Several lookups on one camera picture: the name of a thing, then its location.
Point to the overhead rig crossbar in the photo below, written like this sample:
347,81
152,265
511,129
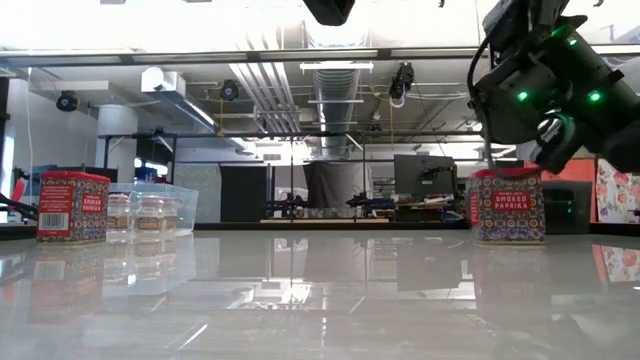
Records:
250,56

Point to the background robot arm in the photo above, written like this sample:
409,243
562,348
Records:
367,201

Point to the dark partition panel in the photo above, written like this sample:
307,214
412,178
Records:
245,195

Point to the background monitor back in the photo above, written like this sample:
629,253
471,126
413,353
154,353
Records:
425,175

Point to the red smoked paprika tin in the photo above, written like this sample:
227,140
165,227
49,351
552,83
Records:
75,210
507,215

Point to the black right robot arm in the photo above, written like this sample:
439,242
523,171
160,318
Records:
615,115

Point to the white ceiling unit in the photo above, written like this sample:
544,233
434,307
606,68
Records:
162,80

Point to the gray partition panel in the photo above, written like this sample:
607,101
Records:
200,175

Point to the black ceiling camera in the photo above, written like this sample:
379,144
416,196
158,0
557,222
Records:
403,80
229,90
67,101

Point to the white round column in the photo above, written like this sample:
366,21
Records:
117,135

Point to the black cloth drape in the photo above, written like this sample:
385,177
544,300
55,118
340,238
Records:
332,185

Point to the black aluminium table frame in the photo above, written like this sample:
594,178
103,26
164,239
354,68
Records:
325,226

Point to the orange cloth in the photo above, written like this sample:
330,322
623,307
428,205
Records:
580,171

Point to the dark gray plastic bin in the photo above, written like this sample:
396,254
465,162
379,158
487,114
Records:
567,210

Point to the small clear plastic bin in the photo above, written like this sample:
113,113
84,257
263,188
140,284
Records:
187,210

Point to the ceiling light fixture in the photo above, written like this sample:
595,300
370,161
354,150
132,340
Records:
336,66

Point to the silver ventilation duct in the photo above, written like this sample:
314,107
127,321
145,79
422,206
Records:
336,115

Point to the floral cloth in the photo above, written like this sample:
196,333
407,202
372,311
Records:
617,195

